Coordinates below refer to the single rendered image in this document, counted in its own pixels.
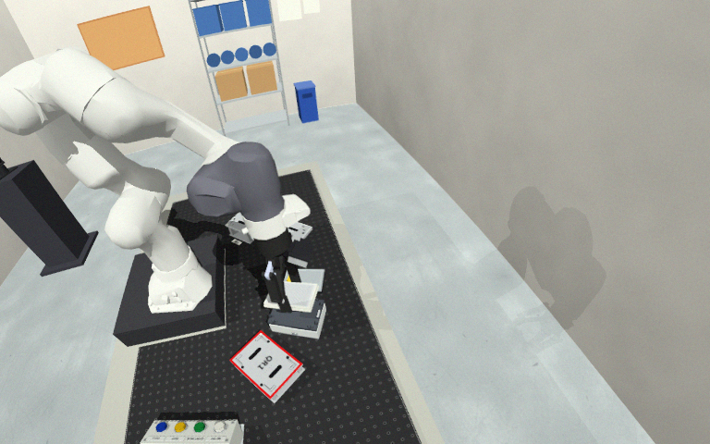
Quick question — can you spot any white operator button panel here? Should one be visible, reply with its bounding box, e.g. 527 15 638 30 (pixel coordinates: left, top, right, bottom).
140 420 244 444

